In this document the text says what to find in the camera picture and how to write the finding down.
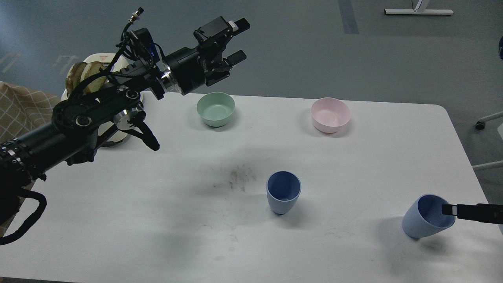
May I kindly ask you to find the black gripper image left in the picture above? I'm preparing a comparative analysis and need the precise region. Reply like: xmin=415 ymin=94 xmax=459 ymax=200
xmin=163 ymin=17 xmax=250 ymax=95

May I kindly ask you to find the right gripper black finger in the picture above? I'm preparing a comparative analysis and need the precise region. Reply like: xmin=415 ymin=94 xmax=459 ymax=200
xmin=442 ymin=204 xmax=503 ymax=224

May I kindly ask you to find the blue cup starting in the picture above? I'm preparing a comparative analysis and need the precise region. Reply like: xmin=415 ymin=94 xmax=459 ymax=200
xmin=401 ymin=195 xmax=456 ymax=239
xmin=266 ymin=171 xmax=302 ymax=215

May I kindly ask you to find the green bowl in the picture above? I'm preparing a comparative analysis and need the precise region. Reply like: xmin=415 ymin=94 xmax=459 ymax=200
xmin=196 ymin=92 xmax=235 ymax=127

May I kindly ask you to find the cream white toaster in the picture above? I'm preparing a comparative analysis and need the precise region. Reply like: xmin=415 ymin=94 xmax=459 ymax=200
xmin=61 ymin=53 xmax=144 ymax=147

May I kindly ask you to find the pink bowl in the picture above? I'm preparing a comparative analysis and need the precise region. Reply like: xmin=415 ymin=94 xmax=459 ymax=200
xmin=310 ymin=98 xmax=351 ymax=134

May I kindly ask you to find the right toast slice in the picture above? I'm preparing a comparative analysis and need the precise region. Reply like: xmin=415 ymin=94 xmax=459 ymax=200
xmin=81 ymin=61 xmax=110 ymax=94

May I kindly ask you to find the toast slice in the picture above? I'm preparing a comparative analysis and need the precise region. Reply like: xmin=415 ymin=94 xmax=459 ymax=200
xmin=65 ymin=62 xmax=87 ymax=98
xmin=81 ymin=61 xmax=110 ymax=94

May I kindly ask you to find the left toast slice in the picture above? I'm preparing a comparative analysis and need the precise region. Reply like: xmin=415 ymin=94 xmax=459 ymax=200
xmin=65 ymin=62 xmax=87 ymax=98

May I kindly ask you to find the white desk foot bar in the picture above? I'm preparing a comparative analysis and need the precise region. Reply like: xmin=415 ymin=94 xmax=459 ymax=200
xmin=384 ymin=0 xmax=454 ymax=16

